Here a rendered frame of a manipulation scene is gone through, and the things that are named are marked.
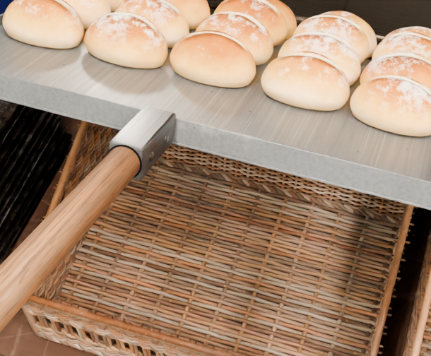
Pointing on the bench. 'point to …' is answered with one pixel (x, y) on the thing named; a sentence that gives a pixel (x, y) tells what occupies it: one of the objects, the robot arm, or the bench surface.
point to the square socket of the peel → (146, 136)
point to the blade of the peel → (222, 117)
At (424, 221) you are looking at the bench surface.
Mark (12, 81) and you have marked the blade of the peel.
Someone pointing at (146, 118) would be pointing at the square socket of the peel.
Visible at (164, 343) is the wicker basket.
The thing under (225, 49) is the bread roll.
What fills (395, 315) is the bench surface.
